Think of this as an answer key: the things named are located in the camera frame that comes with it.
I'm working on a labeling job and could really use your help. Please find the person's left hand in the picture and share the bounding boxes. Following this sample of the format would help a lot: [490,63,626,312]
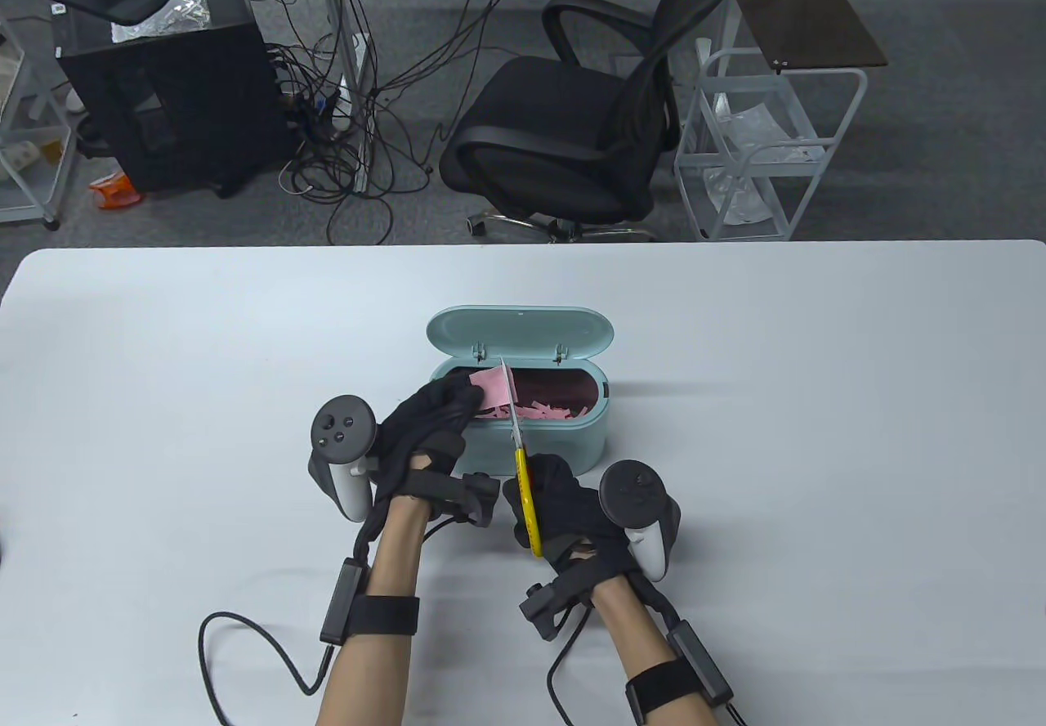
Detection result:
[378,370,485,506]

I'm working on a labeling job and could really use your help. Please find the person's right hand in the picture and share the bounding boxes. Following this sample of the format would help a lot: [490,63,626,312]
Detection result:
[503,455,646,580]

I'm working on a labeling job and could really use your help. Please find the red and yellow handled scissors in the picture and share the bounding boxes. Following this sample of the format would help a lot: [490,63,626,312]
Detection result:
[498,356,547,558]

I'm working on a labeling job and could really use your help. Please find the mint green lidded box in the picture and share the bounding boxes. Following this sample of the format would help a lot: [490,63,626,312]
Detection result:
[427,305,615,477]

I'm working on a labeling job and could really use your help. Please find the pink waste paper sheet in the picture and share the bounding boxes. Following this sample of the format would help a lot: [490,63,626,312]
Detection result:
[470,365,514,410]

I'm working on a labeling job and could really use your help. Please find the pile of pink paper pieces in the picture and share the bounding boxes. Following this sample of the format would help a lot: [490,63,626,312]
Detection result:
[482,401,591,424]

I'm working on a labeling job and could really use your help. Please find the person's right forearm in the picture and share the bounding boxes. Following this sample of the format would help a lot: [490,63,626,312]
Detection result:
[588,575,720,726]

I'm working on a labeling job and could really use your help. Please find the person's left forearm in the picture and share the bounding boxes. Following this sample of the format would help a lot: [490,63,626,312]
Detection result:
[315,497,430,726]

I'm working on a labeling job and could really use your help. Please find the grey and white controller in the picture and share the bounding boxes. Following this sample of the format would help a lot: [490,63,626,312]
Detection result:
[599,460,681,582]
[308,395,379,522]

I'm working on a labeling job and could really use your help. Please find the black sensor module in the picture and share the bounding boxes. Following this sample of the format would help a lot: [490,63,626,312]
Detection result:
[666,620,734,706]
[319,558,369,647]

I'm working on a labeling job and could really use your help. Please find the black office chair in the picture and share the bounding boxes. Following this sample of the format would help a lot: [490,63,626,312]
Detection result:
[440,0,746,243]

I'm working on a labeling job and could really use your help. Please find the clear plastic bag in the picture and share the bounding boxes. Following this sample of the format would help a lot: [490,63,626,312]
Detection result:
[704,166,777,224]
[715,101,826,163]

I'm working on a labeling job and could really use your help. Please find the orange packet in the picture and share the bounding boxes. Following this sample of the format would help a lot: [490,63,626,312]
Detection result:
[88,173,146,210]

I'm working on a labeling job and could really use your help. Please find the black computer tower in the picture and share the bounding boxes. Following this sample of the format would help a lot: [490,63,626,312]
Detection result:
[53,0,293,195]

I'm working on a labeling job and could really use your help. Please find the white shelf cart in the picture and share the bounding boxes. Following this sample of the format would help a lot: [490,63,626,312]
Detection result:
[0,7,83,232]

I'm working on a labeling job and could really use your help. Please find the crumpled silver foil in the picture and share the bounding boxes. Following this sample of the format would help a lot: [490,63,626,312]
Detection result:
[110,0,213,44]

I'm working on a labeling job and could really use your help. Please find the dark brown board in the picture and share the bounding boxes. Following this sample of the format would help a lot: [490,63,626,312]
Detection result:
[731,0,889,71]

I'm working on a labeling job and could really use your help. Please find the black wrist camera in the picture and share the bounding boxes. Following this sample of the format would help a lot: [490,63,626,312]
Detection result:
[462,473,501,527]
[520,580,573,641]

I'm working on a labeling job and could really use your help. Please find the black cable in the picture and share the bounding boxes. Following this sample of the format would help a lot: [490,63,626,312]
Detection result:
[199,612,336,726]
[546,607,593,726]

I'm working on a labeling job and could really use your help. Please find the black forearm strap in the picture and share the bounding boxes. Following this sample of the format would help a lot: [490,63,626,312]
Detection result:
[625,661,708,719]
[351,595,420,637]

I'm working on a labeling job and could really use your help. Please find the tangle of black cables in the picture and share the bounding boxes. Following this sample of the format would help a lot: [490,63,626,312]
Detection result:
[261,0,548,244]

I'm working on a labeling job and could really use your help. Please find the white wire cart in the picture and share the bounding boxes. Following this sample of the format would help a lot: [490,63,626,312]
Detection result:
[674,35,869,241]

